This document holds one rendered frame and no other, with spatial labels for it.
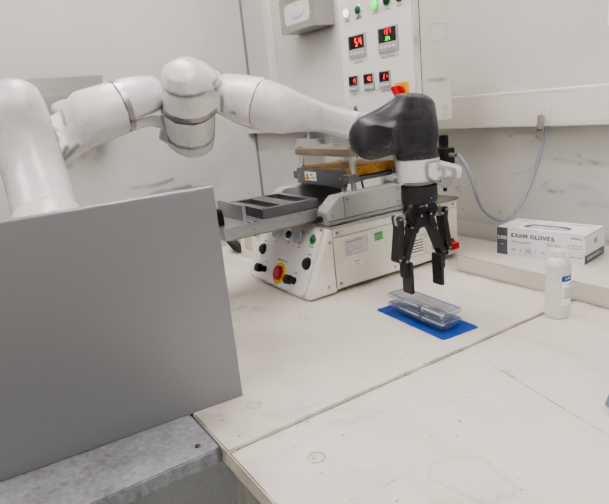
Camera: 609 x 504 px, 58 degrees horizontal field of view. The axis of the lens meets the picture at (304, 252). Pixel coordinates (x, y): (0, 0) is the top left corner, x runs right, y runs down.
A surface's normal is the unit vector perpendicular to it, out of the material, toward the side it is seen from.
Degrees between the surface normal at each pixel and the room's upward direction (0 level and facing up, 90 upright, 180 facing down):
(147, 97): 81
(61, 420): 90
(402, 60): 90
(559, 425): 0
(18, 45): 90
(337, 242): 90
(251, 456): 0
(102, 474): 0
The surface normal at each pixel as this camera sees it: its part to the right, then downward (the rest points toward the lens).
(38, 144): 0.61, -0.23
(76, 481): -0.10, -0.96
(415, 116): -0.18, 0.21
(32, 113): 0.80, 0.22
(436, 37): 0.53, 0.17
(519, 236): -0.75, 0.19
